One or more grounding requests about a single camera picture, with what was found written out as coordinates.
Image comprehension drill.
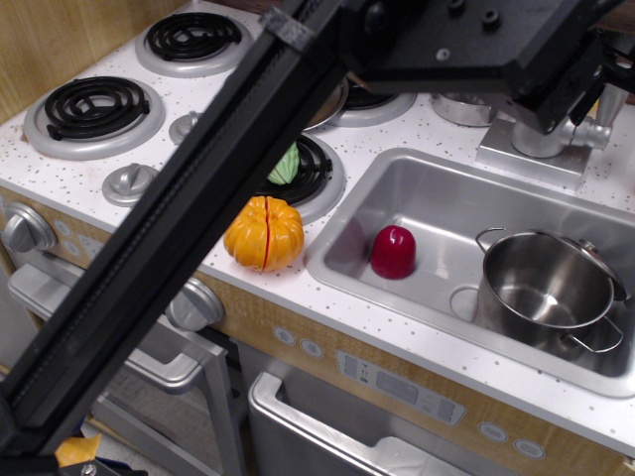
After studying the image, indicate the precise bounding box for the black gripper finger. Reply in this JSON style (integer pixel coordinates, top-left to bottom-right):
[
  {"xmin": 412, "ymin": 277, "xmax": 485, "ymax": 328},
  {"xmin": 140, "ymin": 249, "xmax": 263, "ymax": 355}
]
[{"xmin": 600, "ymin": 34, "xmax": 634, "ymax": 94}]

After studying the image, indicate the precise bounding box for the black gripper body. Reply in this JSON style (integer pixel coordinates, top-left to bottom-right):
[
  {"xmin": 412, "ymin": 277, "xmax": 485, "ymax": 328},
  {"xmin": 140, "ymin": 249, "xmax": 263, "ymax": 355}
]
[{"xmin": 513, "ymin": 32, "xmax": 604, "ymax": 134}]

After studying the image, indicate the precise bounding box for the silver faucet with lever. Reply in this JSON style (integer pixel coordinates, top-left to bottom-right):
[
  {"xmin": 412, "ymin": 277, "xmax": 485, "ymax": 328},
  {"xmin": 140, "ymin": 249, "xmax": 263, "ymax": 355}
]
[{"xmin": 476, "ymin": 85, "xmax": 628, "ymax": 190}]

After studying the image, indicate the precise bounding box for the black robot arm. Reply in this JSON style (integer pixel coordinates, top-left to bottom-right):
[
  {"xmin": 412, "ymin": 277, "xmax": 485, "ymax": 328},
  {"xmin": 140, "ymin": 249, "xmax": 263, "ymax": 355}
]
[{"xmin": 1, "ymin": 1, "xmax": 629, "ymax": 464}]

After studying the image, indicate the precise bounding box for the small steel pot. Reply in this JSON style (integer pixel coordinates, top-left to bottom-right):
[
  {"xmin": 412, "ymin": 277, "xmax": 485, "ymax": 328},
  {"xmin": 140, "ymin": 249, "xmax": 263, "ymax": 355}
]
[{"xmin": 431, "ymin": 93, "xmax": 496, "ymax": 127}]

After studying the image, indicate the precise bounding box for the silver sink basin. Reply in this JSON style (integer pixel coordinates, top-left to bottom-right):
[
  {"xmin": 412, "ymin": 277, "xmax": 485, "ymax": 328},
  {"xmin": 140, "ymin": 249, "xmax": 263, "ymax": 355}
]
[{"xmin": 306, "ymin": 149, "xmax": 634, "ymax": 398}]

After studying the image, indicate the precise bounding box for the steel pot in sink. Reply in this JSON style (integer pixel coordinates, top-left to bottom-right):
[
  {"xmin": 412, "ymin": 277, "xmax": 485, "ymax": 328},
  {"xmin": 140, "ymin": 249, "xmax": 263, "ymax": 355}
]
[{"xmin": 473, "ymin": 227, "xmax": 627, "ymax": 360}]

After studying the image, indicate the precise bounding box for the back right stove burner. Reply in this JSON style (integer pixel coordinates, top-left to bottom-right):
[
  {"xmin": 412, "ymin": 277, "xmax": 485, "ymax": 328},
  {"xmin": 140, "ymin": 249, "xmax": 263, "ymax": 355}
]
[{"xmin": 327, "ymin": 83, "xmax": 417, "ymax": 128}]

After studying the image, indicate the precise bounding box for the stove burner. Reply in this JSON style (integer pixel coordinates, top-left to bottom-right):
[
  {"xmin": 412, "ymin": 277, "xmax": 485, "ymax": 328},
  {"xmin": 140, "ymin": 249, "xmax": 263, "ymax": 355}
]
[
  {"xmin": 327, "ymin": 83, "xmax": 417, "ymax": 128},
  {"xmin": 254, "ymin": 134, "xmax": 346, "ymax": 225},
  {"xmin": 135, "ymin": 12, "xmax": 253, "ymax": 78},
  {"xmin": 23, "ymin": 76, "xmax": 166, "ymax": 161}
]

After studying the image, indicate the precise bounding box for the steel pot lid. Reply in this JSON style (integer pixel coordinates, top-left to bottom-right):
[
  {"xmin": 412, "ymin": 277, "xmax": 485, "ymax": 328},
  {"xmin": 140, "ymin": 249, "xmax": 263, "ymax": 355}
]
[{"xmin": 304, "ymin": 78, "xmax": 349, "ymax": 130}]

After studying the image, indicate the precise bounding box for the red toy cup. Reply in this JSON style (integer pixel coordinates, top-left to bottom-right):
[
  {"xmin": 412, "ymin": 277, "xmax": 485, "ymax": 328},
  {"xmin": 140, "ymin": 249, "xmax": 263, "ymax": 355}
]
[{"xmin": 370, "ymin": 225, "xmax": 417, "ymax": 280}]

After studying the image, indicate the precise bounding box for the front right stove burner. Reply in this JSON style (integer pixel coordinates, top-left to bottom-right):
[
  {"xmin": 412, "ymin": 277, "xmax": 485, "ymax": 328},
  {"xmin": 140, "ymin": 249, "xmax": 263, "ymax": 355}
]
[{"xmin": 254, "ymin": 134, "xmax": 346, "ymax": 225}]

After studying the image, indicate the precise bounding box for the green toy vegetable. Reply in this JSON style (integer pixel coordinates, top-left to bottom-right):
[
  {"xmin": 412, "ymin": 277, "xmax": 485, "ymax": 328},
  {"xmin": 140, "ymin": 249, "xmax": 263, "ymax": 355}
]
[{"xmin": 267, "ymin": 143, "xmax": 301, "ymax": 185}]

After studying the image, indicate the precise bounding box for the orange toy pumpkin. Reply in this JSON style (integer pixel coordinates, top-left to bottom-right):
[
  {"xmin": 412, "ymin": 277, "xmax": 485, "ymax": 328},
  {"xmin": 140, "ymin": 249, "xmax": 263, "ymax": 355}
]
[{"xmin": 223, "ymin": 196, "xmax": 305, "ymax": 272}]

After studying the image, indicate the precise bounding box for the back left stove burner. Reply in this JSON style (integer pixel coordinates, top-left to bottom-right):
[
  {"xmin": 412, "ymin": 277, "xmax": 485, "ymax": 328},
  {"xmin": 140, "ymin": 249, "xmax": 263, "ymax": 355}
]
[{"xmin": 135, "ymin": 12, "xmax": 253, "ymax": 78}]

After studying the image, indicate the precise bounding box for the silver stove knob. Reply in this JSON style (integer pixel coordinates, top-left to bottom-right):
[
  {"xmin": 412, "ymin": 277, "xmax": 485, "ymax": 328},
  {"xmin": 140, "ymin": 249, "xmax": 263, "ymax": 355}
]
[
  {"xmin": 169, "ymin": 111, "xmax": 201, "ymax": 146},
  {"xmin": 102, "ymin": 163, "xmax": 158, "ymax": 207}
]

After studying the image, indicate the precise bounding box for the silver dishwasher door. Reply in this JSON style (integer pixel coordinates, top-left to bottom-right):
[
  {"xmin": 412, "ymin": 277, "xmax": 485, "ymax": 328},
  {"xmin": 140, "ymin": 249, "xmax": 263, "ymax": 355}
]
[{"xmin": 246, "ymin": 371, "xmax": 497, "ymax": 476}]

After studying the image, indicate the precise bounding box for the silver oven knob right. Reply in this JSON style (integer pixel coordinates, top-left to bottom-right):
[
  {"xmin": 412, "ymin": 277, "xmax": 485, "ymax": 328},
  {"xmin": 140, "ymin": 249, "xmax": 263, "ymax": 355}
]
[{"xmin": 165, "ymin": 278, "xmax": 225, "ymax": 332}]

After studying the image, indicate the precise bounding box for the silver oven knob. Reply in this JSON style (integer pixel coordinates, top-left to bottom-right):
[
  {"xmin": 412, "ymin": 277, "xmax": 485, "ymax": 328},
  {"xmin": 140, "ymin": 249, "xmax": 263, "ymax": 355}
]
[
  {"xmin": 165, "ymin": 278, "xmax": 225, "ymax": 332},
  {"xmin": 2, "ymin": 202, "xmax": 58, "ymax": 253}
]

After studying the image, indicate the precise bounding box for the silver stove knob front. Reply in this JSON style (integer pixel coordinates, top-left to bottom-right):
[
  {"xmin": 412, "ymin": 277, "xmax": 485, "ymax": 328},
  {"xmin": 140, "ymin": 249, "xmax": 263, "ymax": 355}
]
[{"xmin": 102, "ymin": 163, "xmax": 158, "ymax": 207}]

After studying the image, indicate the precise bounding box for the front left stove burner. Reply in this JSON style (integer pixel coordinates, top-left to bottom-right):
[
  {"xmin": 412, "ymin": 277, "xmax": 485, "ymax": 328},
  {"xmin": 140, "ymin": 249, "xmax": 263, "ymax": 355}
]
[{"xmin": 23, "ymin": 76, "xmax": 166, "ymax": 161}]

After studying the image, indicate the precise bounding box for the silver oven knob left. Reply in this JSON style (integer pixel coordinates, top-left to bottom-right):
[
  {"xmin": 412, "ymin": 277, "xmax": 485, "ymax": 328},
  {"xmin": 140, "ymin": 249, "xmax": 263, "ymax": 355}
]
[{"xmin": 2, "ymin": 202, "xmax": 58, "ymax": 253}]

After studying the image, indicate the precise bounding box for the yellow tape piece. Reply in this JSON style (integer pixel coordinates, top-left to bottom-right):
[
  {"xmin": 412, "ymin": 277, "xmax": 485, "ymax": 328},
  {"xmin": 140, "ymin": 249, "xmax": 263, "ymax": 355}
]
[{"xmin": 55, "ymin": 434, "xmax": 101, "ymax": 467}]

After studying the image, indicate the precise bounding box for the silver oven door handle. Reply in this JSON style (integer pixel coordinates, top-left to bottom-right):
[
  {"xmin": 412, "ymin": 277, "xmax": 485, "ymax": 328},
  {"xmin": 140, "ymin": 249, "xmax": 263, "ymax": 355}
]
[{"xmin": 8, "ymin": 262, "xmax": 228, "ymax": 397}]

